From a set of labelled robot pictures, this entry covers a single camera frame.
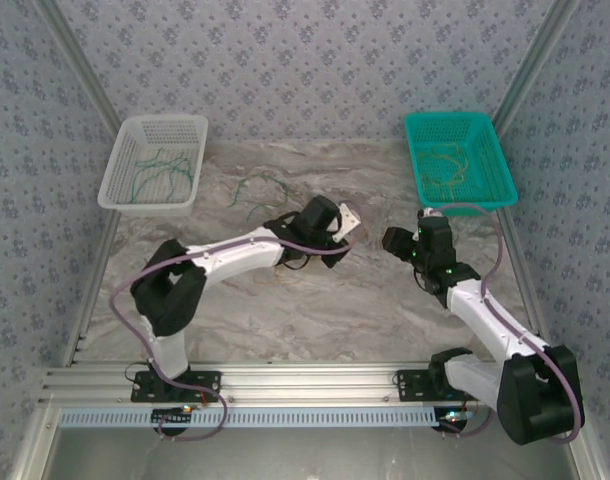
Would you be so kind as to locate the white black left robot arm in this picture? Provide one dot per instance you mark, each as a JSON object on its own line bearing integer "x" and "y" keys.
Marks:
{"x": 225, "y": 265}

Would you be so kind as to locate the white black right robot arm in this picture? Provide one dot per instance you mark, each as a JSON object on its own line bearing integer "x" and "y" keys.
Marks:
{"x": 477, "y": 315}

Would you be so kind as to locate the teal plastic basket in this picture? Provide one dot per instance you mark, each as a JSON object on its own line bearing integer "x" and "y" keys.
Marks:
{"x": 480, "y": 150}

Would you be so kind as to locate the white plastic basket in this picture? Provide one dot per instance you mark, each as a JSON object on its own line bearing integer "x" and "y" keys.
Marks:
{"x": 175, "y": 135}

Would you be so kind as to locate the black controller board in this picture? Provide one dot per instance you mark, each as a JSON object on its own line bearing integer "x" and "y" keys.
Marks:
{"x": 177, "y": 412}
{"x": 452, "y": 416}

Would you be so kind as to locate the steel sheet panel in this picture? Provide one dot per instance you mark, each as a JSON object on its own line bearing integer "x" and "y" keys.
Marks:
{"x": 310, "y": 455}

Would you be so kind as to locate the aluminium side rail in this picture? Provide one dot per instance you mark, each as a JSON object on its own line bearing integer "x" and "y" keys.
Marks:
{"x": 91, "y": 290}
{"x": 527, "y": 285}

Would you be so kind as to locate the aluminium mounting rail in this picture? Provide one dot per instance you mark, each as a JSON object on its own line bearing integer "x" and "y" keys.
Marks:
{"x": 310, "y": 382}

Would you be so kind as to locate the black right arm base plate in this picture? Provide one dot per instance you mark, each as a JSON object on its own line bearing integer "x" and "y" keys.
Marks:
{"x": 412, "y": 387}

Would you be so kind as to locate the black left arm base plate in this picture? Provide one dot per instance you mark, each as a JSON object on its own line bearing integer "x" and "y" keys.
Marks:
{"x": 212, "y": 378}

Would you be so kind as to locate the aluminium corner post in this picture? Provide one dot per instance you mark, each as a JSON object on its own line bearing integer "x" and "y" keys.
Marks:
{"x": 74, "y": 50}
{"x": 537, "y": 50}

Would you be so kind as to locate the aluminium frame bar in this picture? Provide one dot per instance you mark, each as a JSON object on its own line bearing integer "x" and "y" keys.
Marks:
{"x": 32, "y": 445}
{"x": 592, "y": 460}

